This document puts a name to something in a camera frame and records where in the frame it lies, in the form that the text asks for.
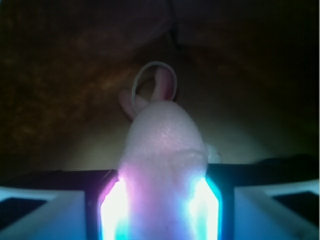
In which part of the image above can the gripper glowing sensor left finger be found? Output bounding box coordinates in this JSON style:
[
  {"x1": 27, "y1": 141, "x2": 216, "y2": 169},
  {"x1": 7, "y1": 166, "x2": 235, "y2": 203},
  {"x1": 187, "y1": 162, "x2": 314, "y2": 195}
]
[{"x1": 0, "y1": 174, "x2": 126, "y2": 240}]

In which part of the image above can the brown paper bag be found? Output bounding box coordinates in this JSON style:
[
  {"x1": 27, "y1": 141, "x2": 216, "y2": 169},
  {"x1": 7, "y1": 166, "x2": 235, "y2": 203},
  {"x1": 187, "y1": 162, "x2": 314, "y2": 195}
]
[{"x1": 0, "y1": 0, "x2": 320, "y2": 172}]

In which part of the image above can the pink plush bunny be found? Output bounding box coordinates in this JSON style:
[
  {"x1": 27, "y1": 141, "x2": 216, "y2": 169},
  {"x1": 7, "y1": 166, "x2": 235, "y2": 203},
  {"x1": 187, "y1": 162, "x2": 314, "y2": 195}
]
[{"x1": 118, "y1": 61, "x2": 221, "y2": 240}]

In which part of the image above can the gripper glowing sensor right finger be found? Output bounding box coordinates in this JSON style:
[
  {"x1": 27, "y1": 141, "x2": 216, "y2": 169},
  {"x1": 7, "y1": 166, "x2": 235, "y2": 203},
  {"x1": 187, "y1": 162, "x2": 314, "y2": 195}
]
[{"x1": 189, "y1": 159, "x2": 320, "y2": 240}]

